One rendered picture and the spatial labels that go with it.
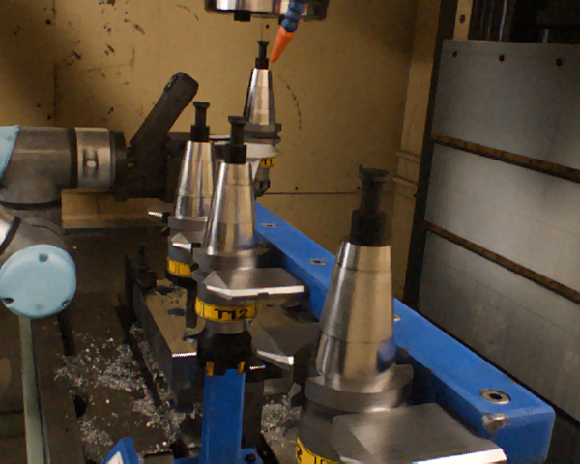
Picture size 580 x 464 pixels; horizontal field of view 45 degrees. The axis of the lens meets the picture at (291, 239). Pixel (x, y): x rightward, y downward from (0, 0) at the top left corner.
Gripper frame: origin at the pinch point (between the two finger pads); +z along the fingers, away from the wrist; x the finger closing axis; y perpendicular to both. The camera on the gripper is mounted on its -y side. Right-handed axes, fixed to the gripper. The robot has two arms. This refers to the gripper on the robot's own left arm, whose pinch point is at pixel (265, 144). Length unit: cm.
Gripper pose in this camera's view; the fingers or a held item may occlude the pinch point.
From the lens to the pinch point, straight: 94.9
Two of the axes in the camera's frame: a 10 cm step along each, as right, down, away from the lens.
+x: 3.7, 2.7, -8.9
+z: 9.3, -0.4, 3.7
